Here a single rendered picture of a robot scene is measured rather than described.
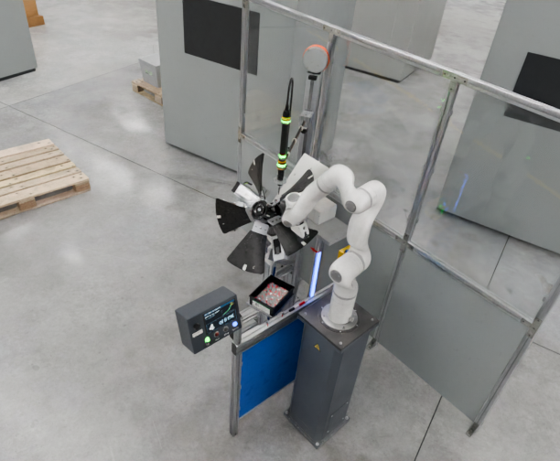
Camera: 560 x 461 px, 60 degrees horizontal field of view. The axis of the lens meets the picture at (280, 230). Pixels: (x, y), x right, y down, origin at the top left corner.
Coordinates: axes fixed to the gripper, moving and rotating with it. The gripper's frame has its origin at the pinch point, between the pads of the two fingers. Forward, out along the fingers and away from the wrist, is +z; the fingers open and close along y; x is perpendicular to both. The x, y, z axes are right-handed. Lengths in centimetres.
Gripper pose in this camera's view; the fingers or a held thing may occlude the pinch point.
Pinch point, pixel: (300, 238)
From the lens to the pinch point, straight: 261.3
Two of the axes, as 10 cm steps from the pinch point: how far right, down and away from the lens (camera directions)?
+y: -6.5, -5.1, 5.6
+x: -7.5, 5.7, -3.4
